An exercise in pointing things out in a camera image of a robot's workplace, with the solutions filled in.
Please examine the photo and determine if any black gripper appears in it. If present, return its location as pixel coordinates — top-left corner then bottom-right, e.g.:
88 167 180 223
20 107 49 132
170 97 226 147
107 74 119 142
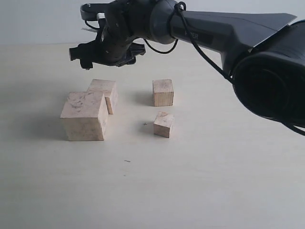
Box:
69 0 155 70

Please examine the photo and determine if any second largest wooden cube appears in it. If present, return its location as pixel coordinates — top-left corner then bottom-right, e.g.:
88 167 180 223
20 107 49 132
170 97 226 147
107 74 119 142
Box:
87 79 119 115

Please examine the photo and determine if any third largest wooden cube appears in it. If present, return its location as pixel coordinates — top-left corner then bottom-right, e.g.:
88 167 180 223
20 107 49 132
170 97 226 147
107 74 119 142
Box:
152 79 174 107

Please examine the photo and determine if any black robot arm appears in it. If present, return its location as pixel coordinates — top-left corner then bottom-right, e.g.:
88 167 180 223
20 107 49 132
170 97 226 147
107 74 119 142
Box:
69 0 305 127

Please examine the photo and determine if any smallest wooden cube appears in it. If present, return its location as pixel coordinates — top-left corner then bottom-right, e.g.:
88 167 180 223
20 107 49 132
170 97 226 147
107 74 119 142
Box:
153 111 174 138

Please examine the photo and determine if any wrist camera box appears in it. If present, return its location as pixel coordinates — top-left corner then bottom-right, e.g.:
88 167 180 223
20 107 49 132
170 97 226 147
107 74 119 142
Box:
80 3 111 21

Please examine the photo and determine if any black cable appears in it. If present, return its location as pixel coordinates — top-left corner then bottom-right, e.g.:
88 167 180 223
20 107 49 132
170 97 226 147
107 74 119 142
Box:
142 1 305 136

